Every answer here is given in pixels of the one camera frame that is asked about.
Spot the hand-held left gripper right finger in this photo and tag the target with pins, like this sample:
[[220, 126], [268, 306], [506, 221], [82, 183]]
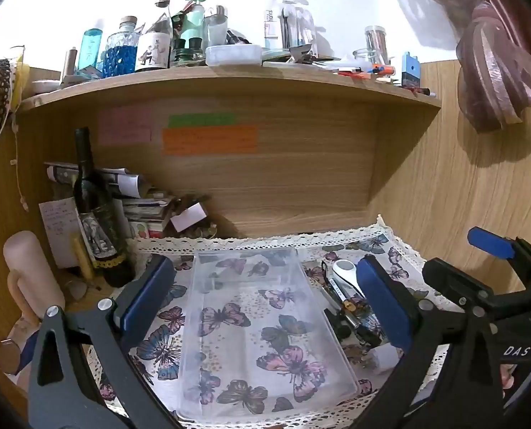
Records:
[[381, 304]]

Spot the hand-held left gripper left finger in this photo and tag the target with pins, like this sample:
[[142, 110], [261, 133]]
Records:
[[147, 290]]

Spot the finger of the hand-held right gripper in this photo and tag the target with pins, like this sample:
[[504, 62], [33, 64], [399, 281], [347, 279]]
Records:
[[453, 277], [489, 242]]

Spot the dark brown tube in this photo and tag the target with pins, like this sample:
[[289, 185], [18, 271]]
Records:
[[343, 327]]

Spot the white handheld massager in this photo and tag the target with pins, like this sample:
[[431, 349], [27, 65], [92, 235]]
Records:
[[343, 272]]

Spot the clear plastic box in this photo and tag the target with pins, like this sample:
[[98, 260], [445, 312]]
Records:
[[270, 357]]

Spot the butterfly print lace cloth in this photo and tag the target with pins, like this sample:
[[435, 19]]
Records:
[[169, 319]]

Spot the cartoon picture card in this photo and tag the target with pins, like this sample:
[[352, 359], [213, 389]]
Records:
[[142, 230]]

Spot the yellow tube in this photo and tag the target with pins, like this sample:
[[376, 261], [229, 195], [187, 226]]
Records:
[[83, 259]]

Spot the pile of coins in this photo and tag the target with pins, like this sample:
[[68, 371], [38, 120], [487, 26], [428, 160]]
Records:
[[202, 231]]

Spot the white paper card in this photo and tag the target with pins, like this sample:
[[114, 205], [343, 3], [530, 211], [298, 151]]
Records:
[[187, 218]]

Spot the dark wine bottle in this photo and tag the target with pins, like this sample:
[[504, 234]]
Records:
[[91, 214]]

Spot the stack of papers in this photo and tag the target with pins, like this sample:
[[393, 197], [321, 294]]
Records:
[[131, 196]]

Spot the white handwritten note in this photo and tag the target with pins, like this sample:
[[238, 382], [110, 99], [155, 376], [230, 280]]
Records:
[[59, 232]]

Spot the beige cylinder bottle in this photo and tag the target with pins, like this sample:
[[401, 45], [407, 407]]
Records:
[[28, 272]]

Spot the orange sticky note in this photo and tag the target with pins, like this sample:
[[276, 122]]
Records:
[[209, 140]]

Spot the pink sticky note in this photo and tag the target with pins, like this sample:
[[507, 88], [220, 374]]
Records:
[[124, 125]]

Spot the green sticky note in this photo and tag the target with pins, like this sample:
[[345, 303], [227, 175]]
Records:
[[202, 120]]

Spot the pink curtain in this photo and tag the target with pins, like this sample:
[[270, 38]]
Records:
[[489, 53]]

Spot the blue box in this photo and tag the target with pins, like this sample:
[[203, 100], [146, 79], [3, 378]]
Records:
[[410, 69]]

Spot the wooden shelf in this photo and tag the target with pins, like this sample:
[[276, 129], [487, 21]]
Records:
[[247, 87]]

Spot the tall glass jar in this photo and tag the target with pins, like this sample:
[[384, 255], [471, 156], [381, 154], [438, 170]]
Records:
[[376, 44]]

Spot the blue textured glass bottle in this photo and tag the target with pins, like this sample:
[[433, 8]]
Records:
[[120, 53]]

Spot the white label glass bottle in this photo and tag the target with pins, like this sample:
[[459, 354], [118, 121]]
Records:
[[152, 51]]

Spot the dark green ink bottle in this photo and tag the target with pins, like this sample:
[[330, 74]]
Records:
[[188, 53]]

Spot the black lace ribbon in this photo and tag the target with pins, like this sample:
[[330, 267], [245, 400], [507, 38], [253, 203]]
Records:
[[4, 94]]

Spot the teal plastic bottle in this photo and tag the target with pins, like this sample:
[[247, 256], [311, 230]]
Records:
[[89, 49]]

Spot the white rectangular box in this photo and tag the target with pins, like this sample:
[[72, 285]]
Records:
[[233, 55]]

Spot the green pump bottle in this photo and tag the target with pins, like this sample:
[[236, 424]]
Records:
[[193, 22]]

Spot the clear bottle silver cap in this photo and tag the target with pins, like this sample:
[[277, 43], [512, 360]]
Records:
[[216, 27]]

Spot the clear plastic package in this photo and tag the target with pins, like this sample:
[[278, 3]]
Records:
[[290, 22]]

